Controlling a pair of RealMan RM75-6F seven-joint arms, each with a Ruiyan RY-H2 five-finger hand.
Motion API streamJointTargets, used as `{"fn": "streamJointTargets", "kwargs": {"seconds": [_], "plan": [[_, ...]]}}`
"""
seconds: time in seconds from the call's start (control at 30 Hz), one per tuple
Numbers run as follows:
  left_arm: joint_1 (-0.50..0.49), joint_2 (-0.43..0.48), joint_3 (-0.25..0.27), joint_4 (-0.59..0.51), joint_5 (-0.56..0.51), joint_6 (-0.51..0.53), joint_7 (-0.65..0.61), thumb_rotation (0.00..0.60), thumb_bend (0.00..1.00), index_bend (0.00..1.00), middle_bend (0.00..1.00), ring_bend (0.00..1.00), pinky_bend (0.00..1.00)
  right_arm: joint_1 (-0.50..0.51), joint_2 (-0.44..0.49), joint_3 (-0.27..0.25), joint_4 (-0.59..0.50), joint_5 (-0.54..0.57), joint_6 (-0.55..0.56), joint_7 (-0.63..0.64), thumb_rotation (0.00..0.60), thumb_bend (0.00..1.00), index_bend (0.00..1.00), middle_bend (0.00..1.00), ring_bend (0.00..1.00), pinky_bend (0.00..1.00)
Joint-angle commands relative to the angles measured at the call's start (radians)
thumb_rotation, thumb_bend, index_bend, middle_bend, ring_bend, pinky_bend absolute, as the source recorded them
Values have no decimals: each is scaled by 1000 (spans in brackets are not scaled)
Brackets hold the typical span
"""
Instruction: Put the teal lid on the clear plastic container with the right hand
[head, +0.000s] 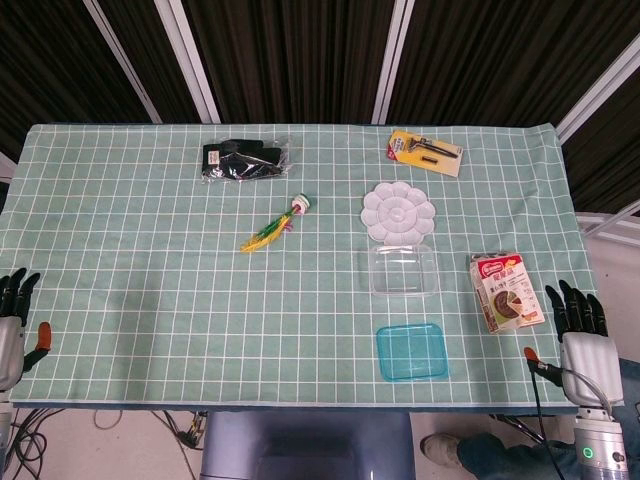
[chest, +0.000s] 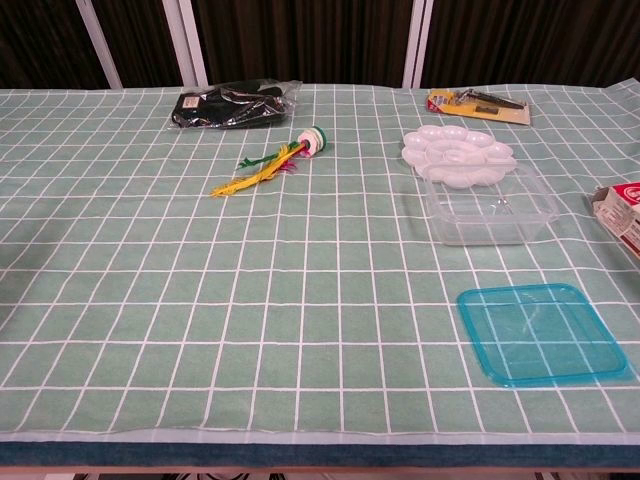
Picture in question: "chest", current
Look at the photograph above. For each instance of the tool on yellow blister card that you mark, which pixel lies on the tool on yellow blister card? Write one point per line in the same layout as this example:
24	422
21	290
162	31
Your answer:
480	109

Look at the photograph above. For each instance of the blue cloth underlay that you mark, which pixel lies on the blue cloth underlay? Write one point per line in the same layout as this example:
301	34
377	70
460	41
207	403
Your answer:
300	454

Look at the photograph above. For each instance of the white flower-shaped paint palette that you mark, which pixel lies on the white flower-shaped paint palette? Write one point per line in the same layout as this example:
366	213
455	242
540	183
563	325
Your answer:
450	150

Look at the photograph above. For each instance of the red and white carton box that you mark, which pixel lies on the red and white carton box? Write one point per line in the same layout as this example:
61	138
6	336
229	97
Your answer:
622	210

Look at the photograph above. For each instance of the white double frame post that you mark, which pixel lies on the white double frame post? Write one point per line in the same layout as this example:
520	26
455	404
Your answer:
417	40
187	40

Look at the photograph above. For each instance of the clear plastic food container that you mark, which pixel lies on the clear plastic food container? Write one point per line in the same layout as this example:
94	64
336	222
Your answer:
490	222

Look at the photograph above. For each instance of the dark pleated curtain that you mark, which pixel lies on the dark pleated curtain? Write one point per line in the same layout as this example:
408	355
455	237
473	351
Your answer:
300	40

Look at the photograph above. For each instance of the white slanted frame post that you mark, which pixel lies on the white slanted frame post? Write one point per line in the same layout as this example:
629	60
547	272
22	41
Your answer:
100	45

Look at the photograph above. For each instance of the green white-grid tablecloth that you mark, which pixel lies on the green white-grid tablecloth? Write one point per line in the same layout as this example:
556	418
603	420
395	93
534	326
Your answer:
200	300

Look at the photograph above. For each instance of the colourful feather shuttlecock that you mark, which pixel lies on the colourful feather shuttlecock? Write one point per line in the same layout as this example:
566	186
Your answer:
312	141

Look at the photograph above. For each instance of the black item in plastic bag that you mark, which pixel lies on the black item in plastic bag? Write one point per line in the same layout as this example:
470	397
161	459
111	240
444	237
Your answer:
225	107

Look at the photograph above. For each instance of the blue plastic container lid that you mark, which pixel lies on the blue plastic container lid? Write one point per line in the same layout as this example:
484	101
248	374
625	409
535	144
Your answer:
545	340

